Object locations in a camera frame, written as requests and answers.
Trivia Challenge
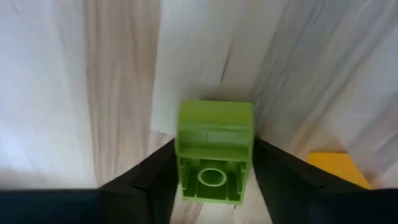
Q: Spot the yellow angled toy brick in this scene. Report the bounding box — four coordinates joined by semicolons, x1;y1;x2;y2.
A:
306;151;373;190

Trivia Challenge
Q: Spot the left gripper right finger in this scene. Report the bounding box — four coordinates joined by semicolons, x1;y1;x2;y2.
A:
252;136;374;224

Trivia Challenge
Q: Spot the lime green toy brick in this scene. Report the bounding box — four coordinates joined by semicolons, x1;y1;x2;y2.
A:
174;99;255;205

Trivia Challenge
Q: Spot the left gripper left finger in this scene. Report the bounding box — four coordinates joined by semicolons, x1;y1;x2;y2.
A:
99;138;180;224

